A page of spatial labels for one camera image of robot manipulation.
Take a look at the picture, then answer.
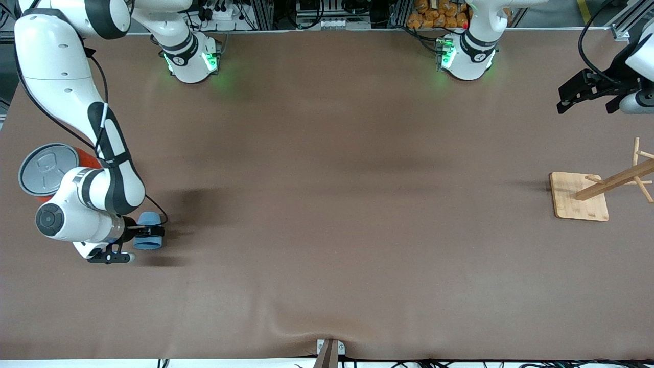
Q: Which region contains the white power strip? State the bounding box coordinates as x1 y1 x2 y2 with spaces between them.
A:
202 0 248 21
316 18 372 30

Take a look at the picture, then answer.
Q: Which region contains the black electronics box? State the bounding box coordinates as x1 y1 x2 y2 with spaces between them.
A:
296 0 348 16

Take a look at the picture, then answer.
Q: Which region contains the brown table mat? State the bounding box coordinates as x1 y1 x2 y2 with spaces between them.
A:
0 28 654 361

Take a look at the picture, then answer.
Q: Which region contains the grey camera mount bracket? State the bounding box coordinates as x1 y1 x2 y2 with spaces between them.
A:
313 338 345 368

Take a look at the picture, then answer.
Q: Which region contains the orange can with grey lid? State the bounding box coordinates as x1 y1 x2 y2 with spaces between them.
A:
18 143 105 203

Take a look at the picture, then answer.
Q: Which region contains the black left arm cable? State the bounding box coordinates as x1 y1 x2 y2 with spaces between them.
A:
577 0 621 86

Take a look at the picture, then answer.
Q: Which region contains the light blue plastic cup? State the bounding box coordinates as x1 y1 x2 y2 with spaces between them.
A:
134 212 163 251

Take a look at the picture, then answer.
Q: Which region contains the wooden cup rack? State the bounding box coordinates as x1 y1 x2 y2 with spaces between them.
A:
549 137 654 222

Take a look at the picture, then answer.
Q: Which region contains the pile of orange objects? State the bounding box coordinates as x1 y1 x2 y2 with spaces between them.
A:
407 0 473 29

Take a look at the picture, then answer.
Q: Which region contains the aluminium profile frame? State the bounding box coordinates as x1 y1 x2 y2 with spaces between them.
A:
0 0 654 42

